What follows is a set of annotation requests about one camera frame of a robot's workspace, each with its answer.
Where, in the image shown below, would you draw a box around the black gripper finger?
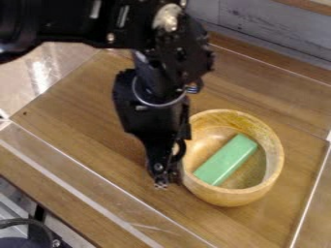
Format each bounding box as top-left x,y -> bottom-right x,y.
169,139 -> 187,185
145,147 -> 171,189

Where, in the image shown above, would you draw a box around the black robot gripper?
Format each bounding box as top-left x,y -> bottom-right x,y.
111,3 -> 216,163

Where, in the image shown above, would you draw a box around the brown wooden bowl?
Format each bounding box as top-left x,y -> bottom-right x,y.
183,109 -> 284,207

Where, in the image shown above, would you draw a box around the green rectangular block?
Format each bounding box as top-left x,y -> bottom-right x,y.
192,134 -> 257,186

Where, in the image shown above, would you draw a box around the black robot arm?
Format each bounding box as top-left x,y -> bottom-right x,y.
0,0 -> 215,188

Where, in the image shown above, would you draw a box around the clear acrylic front barrier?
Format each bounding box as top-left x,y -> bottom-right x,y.
0,121 -> 216,248

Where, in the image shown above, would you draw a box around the black clamp under table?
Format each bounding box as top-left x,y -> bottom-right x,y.
27,205 -> 72,248

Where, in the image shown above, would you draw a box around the black cable loop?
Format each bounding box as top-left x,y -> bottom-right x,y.
0,218 -> 56,248

